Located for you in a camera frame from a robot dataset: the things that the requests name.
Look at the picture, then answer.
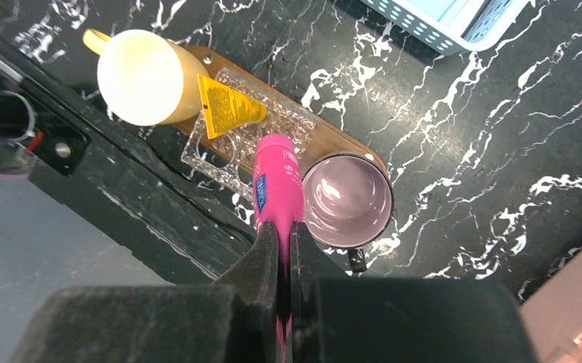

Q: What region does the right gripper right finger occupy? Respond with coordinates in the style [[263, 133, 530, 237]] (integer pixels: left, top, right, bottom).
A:
[[290, 222, 538, 362]]

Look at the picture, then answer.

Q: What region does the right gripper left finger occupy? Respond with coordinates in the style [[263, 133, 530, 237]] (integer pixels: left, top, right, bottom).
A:
[[11, 222, 279, 362]]

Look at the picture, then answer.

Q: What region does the purple mug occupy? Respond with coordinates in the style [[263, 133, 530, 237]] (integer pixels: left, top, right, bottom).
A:
[[302, 151, 395, 273]]

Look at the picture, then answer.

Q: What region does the clear textured acrylic holder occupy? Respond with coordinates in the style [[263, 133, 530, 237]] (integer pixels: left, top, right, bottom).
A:
[[181, 67, 322, 201]]

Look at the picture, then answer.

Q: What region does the pink toothpaste tube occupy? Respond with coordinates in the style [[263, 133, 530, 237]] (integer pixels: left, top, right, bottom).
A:
[[253, 134, 304, 362]]

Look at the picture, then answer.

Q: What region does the oval wooden tray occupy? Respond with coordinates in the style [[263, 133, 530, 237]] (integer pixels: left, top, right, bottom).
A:
[[184, 45, 388, 175]]

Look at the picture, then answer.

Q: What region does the yellow toothpaste tube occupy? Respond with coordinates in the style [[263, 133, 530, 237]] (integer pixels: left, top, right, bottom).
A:
[[198, 74, 267, 139]]

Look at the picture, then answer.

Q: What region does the yellow mug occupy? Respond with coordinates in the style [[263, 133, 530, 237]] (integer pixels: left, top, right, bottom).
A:
[[82, 29, 209, 126]]

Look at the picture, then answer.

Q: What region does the light blue plastic basket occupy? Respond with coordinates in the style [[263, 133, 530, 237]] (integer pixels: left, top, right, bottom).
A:
[[363, 0, 528, 56]]

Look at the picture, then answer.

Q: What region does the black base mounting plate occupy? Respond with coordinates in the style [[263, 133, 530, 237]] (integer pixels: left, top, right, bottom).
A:
[[0, 36, 255, 283]]

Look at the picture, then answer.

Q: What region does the pink translucent storage box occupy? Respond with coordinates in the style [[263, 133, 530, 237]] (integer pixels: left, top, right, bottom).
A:
[[521, 252, 582, 362]]

